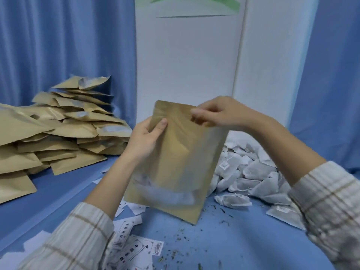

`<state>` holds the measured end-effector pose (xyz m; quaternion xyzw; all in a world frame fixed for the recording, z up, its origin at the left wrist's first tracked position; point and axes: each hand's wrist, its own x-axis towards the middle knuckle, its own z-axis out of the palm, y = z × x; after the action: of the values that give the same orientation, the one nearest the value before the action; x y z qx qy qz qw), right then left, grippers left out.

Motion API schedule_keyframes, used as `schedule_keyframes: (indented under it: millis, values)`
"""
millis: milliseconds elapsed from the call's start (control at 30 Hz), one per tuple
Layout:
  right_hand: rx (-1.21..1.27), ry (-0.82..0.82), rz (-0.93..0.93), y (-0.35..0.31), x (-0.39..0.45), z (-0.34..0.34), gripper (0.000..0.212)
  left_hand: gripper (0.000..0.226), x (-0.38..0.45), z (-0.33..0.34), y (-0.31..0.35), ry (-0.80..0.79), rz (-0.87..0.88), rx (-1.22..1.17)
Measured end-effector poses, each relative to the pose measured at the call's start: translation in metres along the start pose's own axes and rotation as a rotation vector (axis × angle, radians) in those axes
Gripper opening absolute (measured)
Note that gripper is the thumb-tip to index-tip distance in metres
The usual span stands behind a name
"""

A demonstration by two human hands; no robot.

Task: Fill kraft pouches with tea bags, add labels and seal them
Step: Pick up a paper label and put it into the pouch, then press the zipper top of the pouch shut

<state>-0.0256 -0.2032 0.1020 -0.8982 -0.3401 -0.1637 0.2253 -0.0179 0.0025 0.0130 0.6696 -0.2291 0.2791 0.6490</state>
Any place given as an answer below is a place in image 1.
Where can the person's right hand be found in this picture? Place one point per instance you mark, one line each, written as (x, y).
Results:
(227, 113)

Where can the person's left hand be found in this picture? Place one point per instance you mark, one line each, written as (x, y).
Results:
(142, 143)

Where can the kraft pouch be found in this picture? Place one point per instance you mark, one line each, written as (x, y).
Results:
(180, 154)

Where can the pile of white tea bags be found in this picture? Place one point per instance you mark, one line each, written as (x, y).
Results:
(258, 171)

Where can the pile of kraft pouches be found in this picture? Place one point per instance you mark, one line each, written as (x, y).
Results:
(56, 129)

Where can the white paper labels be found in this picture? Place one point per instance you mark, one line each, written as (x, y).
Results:
(135, 250)

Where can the person's right forearm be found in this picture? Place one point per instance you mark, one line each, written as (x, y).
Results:
(323, 199)

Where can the blue curtain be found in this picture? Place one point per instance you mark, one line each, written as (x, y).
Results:
(56, 39)
(332, 81)

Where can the blue table cover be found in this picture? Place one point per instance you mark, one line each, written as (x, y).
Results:
(253, 244)

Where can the white wall pipe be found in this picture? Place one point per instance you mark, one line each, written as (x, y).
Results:
(240, 39)

